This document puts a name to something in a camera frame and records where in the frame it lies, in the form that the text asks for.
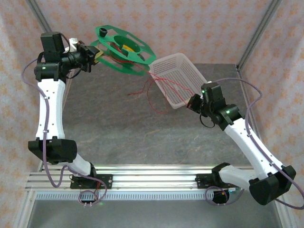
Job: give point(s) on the white perforated plastic basket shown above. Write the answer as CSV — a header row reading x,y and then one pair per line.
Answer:
x,y
175,71

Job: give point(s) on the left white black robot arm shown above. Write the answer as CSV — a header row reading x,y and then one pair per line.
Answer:
x,y
51,107

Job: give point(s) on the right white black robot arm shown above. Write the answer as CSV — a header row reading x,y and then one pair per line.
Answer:
x,y
256,147

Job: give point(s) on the small green circuit board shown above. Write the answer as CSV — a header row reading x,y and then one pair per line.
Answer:
x,y
236,189

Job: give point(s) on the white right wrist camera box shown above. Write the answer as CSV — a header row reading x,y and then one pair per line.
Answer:
x,y
209,82

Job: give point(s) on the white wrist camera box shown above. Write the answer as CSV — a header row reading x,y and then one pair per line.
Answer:
x,y
71,44
209,82

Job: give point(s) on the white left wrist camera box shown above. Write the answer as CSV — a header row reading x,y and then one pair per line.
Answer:
x,y
71,44

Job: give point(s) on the aluminium table side rail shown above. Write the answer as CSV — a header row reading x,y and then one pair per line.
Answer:
x,y
67,88
239,72

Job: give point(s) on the aluminium corner post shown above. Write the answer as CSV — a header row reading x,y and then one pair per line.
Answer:
x,y
259,31
39,13

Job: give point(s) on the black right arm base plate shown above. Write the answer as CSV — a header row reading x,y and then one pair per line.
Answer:
x,y
202,183

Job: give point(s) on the aluminium mounting rail frame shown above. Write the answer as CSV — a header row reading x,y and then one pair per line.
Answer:
x,y
154,177

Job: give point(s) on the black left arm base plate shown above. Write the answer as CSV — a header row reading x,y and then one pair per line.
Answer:
x,y
107,181

